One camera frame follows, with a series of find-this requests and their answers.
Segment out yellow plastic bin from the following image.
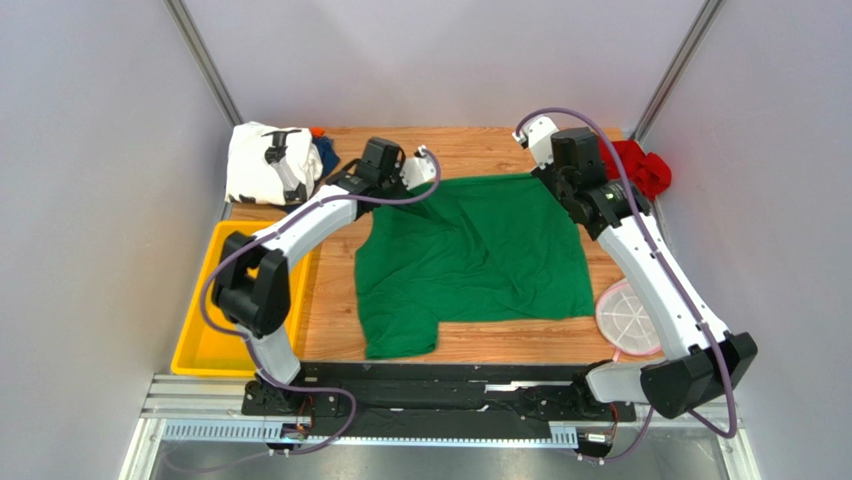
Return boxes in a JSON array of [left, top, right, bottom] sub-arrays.
[[171, 220, 320, 378]]

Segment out green t shirt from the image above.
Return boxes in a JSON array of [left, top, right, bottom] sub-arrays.
[[354, 174, 594, 360]]

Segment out right aluminium frame post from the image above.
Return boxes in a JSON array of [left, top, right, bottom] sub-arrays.
[[630, 0, 726, 142]]

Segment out white pink round basket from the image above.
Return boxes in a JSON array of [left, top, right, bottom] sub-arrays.
[[594, 278, 662, 357]]

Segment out left aluminium frame post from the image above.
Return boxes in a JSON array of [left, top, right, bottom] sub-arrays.
[[163, 0, 244, 126]]

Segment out aluminium frame post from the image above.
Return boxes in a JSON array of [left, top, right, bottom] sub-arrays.
[[630, 0, 726, 142], [163, 0, 244, 126]]

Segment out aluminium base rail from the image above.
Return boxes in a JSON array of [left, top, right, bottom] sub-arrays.
[[120, 362, 760, 479]]

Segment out red t shirt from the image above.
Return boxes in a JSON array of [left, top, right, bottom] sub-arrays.
[[612, 140, 672, 201]]

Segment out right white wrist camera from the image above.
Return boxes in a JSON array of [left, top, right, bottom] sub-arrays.
[[512, 115, 560, 170]]

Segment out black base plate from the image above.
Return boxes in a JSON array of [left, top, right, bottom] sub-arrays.
[[241, 362, 638, 440]]

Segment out white printed t shirt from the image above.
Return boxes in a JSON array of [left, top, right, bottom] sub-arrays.
[[225, 122, 323, 207]]

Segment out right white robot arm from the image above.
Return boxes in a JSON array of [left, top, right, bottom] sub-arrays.
[[516, 117, 758, 419]]

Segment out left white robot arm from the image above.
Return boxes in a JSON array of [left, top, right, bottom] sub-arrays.
[[203, 137, 406, 386]]

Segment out blue t shirt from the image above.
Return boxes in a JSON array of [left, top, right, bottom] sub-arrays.
[[295, 134, 340, 199]]

